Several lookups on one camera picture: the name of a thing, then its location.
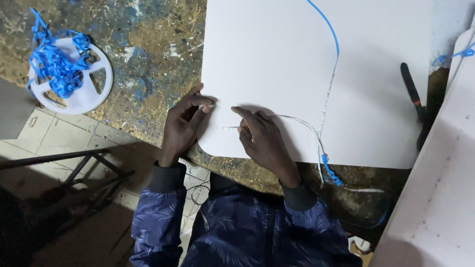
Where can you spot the tangled blue backing tape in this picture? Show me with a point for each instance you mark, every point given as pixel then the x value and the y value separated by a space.
pixel 55 65

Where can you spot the loose blue tape strand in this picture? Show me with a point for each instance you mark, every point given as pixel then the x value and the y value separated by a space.
pixel 454 55

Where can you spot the white panel with small holes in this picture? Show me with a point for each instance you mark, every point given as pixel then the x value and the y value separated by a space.
pixel 438 185

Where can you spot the person's blue patterned jacket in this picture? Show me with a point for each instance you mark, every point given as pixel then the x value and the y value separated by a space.
pixel 237 230

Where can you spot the small white object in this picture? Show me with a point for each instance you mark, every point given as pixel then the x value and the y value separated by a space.
pixel 359 244

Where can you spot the large white board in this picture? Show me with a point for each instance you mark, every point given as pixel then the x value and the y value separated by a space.
pixel 271 63

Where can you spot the white plastic reel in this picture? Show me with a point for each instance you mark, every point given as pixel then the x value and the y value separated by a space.
pixel 87 98

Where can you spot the person's left hand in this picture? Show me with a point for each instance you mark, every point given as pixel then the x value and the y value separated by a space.
pixel 178 129

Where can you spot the dark metal stool frame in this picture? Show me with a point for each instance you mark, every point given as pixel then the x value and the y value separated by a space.
pixel 79 168

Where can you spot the white light strip blue backing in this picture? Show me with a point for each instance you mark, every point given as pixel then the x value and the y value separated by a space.
pixel 336 40

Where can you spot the person's right hand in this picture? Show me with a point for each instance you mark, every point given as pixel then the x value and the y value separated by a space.
pixel 265 144

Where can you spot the grey slab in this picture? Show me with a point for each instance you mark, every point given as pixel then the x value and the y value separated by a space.
pixel 15 111

